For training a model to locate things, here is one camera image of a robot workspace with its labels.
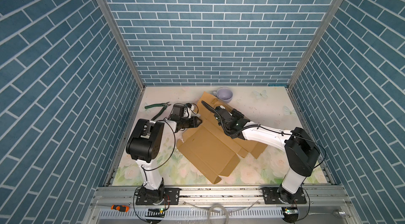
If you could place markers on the brown cardboard box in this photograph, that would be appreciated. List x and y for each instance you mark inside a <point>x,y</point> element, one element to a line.
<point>209,149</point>

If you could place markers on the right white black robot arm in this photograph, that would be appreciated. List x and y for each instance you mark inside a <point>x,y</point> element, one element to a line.
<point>301,151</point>

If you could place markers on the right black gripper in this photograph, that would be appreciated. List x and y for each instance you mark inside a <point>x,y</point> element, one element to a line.
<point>234,114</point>

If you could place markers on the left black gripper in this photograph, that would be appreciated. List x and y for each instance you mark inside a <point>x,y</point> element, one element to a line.
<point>193,121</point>

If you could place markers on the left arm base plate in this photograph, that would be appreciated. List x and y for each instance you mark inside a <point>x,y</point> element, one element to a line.
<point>156,197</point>

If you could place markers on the aluminium mounting rail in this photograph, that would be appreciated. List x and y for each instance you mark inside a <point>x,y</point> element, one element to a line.
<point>316,195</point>

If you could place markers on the white slotted cable duct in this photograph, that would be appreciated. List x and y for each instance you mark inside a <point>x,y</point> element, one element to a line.
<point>191,214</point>

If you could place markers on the orange black screwdriver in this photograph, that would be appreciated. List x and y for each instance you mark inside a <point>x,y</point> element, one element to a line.
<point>121,208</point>

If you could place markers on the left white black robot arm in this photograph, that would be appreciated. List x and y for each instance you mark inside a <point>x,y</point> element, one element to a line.
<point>143,146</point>

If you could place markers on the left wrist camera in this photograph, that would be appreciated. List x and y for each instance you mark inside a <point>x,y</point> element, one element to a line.
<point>181,111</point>

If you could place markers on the clear plastic tube loop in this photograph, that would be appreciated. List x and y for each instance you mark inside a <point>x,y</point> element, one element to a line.
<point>218,210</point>

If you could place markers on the lavender ceramic cup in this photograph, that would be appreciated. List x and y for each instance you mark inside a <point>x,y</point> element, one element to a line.
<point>224,94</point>

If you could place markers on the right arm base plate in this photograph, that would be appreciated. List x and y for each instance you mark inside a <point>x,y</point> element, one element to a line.
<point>278,195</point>

